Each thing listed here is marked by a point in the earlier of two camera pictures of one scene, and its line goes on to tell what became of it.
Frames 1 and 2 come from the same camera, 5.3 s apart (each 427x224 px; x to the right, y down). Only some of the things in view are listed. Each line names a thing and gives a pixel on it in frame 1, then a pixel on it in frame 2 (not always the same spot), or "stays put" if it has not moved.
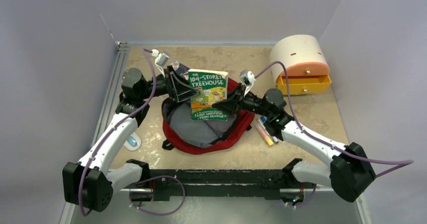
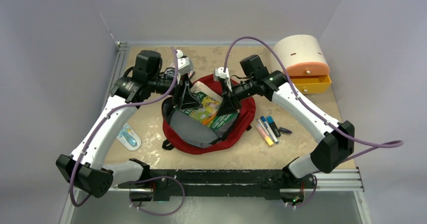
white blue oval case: x=133 y=142 stays put
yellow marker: x=267 y=137 stays put
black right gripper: x=229 y=104 -> x=229 y=103
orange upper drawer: x=313 y=68 stays put
